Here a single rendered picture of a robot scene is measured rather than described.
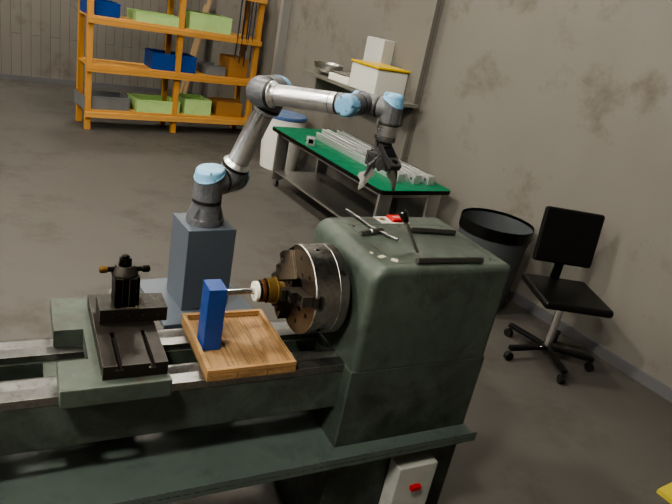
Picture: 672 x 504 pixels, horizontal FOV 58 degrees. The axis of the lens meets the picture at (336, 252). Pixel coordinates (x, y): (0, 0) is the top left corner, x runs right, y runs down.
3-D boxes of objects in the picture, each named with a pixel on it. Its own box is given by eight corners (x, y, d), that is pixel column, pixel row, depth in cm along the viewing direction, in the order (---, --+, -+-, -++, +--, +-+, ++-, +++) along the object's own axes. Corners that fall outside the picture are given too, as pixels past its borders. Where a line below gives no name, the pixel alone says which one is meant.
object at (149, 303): (160, 305, 203) (161, 292, 201) (166, 320, 195) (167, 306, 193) (95, 308, 194) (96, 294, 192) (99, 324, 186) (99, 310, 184)
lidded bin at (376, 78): (405, 99, 602) (411, 71, 591) (372, 96, 580) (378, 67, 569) (377, 89, 638) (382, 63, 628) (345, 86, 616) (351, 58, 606)
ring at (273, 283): (279, 271, 208) (254, 272, 204) (289, 283, 201) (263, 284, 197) (276, 295, 212) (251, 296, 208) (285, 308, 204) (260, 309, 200)
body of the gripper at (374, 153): (380, 165, 226) (387, 134, 221) (392, 173, 219) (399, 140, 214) (363, 164, 222) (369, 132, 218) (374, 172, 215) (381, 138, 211)
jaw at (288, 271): (300, 281, 213) (296, 248, 216) (306, 278, 209) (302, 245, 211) (271, 282, 208) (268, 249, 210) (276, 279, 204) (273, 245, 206)
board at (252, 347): (259, 317, 229) (261, 308, 228) (295, 371, 200) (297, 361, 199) (180, 323, 215) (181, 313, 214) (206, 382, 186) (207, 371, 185)
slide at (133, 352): (142, 303, 211) (143, 292, 210) (167, 374, 177) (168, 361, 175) (86, 306, 203) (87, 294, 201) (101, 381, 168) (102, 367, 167)
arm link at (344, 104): (233, 73, 216) (356, 89, 196) (250, 73, 225) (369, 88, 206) (232, 106, 220) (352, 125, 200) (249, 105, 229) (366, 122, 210)
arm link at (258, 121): (202, 183, 249) (258, 68, 223) (224, 178, 262) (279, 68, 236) (222, 201, 247) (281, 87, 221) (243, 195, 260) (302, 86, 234)
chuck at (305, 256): (295, 299, 232) (312, 227, 218) (327, 351, 208) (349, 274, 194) (273, 300, 228) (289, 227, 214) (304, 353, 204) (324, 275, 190)
